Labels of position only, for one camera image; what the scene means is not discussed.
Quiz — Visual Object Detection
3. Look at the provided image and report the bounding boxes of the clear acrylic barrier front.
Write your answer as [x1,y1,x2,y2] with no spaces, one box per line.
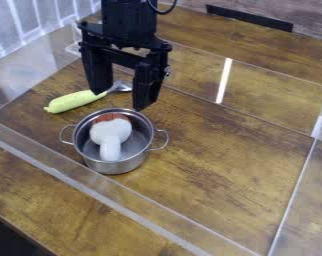
[0,123,260,256]

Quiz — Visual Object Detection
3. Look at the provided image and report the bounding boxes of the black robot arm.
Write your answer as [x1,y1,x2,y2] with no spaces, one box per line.
[77,0,172,111]

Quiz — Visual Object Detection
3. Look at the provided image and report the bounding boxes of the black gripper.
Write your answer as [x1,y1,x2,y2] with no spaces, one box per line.
[77,22,172,111]

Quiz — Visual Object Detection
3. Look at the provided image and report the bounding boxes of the spoon with yellow-green handle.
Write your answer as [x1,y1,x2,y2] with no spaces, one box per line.
[43,80,132,114]

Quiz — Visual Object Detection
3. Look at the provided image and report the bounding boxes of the white plush mushroom red cap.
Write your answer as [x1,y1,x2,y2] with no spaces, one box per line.
[89,112,132,162]

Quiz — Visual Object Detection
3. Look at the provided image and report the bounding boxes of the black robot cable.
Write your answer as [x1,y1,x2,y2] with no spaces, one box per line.
[146,0,178,16]

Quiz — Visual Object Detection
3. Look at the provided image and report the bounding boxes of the clear acrylic triangle stand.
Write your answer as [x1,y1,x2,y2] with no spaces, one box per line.
[65,33,81,57]

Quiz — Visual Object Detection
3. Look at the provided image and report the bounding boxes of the silver steel pot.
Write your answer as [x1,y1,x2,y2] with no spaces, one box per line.
[58,108,169,175]

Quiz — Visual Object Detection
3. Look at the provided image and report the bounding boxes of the black bar on table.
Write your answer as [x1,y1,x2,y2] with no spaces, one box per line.
[205,4,293,32]

